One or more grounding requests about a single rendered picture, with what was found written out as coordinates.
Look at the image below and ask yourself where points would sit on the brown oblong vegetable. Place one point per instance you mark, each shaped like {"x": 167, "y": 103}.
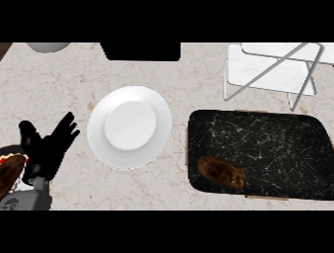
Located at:
{"x": 2, "y": 181}

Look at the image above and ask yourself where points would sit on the black appliance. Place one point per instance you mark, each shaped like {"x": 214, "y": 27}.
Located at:
{"x": 141, "y": 51}

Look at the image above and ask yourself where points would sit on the brown bell pepper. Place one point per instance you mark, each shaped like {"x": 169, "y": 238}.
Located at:
{"x": 222, "y": 172}

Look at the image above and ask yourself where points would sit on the black marbled tray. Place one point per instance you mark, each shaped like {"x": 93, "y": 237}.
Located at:
{"x": 271, "y": 148}

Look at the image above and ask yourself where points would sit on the grey round bowl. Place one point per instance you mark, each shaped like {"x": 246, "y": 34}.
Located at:
{"x": 49, "y": 46}

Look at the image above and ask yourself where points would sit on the white oval plate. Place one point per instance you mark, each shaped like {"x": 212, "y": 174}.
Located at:
{"x": 130, "y": 126}

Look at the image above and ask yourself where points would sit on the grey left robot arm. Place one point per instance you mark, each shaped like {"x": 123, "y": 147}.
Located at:
{"x": 28, "y": 197}

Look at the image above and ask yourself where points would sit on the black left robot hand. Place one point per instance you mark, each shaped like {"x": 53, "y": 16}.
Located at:
{"x": 50, "y": 148}

